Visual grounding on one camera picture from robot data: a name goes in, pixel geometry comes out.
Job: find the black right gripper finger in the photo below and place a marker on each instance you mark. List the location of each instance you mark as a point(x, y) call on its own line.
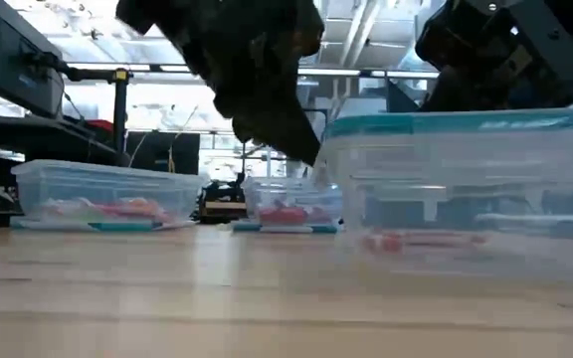
point(465, 92)

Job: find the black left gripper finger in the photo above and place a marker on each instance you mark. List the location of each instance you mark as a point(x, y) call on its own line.
point(281, 129)

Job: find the medium teal-rimmed plastic lid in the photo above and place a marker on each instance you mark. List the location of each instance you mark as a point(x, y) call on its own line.
point(465, 122)

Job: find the small clear plastic container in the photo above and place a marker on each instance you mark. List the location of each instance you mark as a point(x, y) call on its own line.
point(286, 194)

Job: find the clear container with blue rim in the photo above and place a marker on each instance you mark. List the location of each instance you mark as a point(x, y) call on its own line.
point(286, 229)

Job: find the medium clear plastic container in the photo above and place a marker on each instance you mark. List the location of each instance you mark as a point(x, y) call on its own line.
point(465, 199)

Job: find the large clear plastic container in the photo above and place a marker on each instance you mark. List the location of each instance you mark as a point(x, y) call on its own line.
point(107, 184)

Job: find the dark partition pillar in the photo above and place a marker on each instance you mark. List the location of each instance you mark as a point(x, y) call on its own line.
point(401, 102)

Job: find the black background robot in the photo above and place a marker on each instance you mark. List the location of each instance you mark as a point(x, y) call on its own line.
point(217, 196)

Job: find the long ceiling light strip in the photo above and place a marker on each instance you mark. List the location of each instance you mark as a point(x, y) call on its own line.
point(366, 72)

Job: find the black flat monitor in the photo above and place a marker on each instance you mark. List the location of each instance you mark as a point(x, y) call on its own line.
point(162, 154)

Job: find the black pole with yellow cap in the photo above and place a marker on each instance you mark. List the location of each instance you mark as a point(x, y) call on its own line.
point(120, 124)

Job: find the small red object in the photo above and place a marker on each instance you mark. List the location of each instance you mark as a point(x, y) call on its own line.
point(100, 125)

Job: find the black desk shelf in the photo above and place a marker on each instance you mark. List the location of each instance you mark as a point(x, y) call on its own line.
point(43, 141)

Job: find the grey monitor back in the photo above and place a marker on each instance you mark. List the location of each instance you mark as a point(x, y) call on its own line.
point(13, 59)

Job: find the black tubular stand frame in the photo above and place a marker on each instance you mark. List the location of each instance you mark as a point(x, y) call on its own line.
point(243, 159)

